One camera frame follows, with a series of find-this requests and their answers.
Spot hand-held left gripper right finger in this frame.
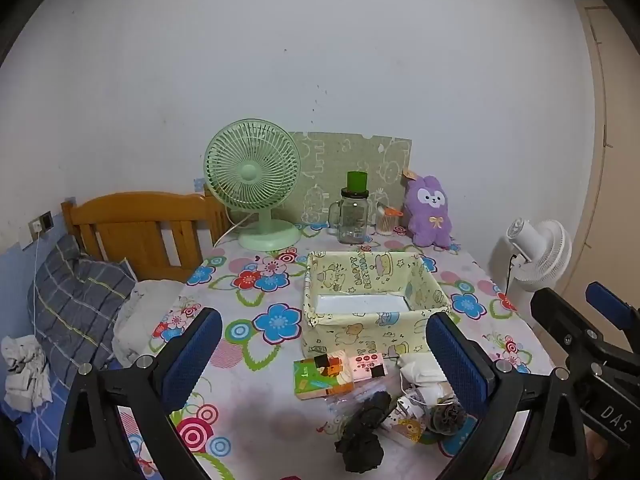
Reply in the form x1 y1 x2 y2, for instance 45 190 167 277
425 311 587 480

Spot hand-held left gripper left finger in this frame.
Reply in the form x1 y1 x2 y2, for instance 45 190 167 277
56 307 224 480

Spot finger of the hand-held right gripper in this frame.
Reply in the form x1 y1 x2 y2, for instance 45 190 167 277
585 281 640 342
530 286 609 367

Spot brown scrunchie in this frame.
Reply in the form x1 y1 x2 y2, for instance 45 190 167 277
430 400 467 433

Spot yellow cartoon tissue pack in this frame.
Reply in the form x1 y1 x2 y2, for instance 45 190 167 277
382 397 427 443

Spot yellow cartoon storage box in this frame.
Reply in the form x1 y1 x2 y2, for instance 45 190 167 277
301 251 452 361

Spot black sock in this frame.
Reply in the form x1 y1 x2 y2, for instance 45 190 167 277
335 430 385 473
344 391 393 432

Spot green tissue pack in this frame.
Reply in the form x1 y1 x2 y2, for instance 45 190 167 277
293 350 355 401

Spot white bundled blanket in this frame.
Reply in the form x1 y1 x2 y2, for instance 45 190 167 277
112 280 187 366

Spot floral printed tablecloth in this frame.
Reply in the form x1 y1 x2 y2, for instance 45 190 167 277
112 220 556 480

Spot white standing fan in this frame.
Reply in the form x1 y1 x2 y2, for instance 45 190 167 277
502 217 573 297

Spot pink tissue pack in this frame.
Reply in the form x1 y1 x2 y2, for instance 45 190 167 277
350 352 388 383

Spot clear plastic bags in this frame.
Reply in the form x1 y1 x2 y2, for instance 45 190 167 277
320 377 401 417

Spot blue plaid pillow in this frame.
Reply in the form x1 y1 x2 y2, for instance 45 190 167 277
27 235 137 386

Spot beige door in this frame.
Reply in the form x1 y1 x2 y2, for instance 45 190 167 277
550 0 640 361

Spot wooden bed headboard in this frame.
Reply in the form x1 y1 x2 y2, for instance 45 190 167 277
61 185 233 283

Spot purple plush bunny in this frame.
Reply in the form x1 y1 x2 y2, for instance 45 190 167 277
403 169 453 248

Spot blue bed sheet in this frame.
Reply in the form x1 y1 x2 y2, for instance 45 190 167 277
0 247 76 466

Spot crumpled grey white cloth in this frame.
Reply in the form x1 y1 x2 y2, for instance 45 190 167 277
0 335 53 413

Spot glass jar with green lid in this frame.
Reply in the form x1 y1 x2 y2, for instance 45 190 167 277
328 171 371 245

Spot green desk fan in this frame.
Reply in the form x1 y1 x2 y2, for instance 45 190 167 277
204 119 302 251

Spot green cartoon printed board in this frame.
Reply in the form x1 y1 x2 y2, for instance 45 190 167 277
287 131 413 226

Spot white fan cable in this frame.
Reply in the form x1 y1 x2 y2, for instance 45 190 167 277
214 209 252 247

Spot white charging cable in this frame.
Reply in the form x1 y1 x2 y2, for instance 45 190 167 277
29 230 45 342

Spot wall socket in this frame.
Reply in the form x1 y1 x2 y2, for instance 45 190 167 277
29 211 55 237

